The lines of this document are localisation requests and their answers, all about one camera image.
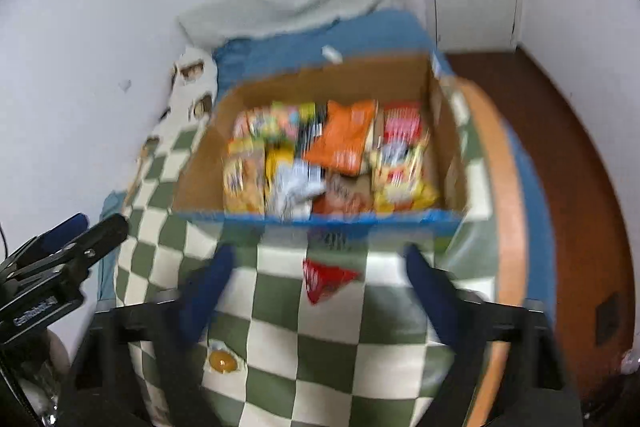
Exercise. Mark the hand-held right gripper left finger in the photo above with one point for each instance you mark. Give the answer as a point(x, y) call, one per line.
point(205, 297)

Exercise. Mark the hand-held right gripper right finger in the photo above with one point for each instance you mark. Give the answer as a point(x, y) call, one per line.
point(435, 297)

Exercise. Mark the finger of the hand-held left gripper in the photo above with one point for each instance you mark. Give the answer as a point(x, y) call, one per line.
point(65, 229)
point(100, 239)

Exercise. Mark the red triangular snack packet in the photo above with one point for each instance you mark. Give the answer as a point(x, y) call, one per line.
point(325, 282)

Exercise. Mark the yellow panda snack packet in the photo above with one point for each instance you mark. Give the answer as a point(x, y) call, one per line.
point(400, 177)

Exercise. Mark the yellow cracker packet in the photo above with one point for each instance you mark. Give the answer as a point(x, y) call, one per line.
point(245, 177)

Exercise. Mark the brown snack packet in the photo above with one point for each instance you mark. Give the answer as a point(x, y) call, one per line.
point(345, 197)

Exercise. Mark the silver snack packet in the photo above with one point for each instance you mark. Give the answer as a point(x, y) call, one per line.
point(295, 187)

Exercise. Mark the long red snack packet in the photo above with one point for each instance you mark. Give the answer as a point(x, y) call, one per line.
point(402, 124)

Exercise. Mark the orange snack bag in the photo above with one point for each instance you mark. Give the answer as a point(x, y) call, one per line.
point(340, 137)

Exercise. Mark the colourful candy bag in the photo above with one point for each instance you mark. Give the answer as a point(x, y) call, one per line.
point(282, 122)

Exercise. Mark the blue printed cardboard box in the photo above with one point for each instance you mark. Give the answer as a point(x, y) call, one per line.
point(320, 79)

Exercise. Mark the grey lumpy object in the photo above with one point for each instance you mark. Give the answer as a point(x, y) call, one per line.
point(42, 372)

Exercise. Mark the small round orange sweet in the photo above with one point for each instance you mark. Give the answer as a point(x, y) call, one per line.
point(223, 361)

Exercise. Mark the green white checkered tablecloth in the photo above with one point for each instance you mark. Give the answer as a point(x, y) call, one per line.
point(350, 367)

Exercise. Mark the orange rimmed round table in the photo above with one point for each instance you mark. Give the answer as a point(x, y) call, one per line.
point(505, 187)

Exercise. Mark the white cat print cloth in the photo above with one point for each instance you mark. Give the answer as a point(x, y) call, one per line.
point(187, 94)

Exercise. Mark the dark snack packet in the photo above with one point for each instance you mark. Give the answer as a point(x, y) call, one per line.
point(312, 129)

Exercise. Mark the blue blanket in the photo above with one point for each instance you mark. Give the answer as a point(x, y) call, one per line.
point(350, 37)

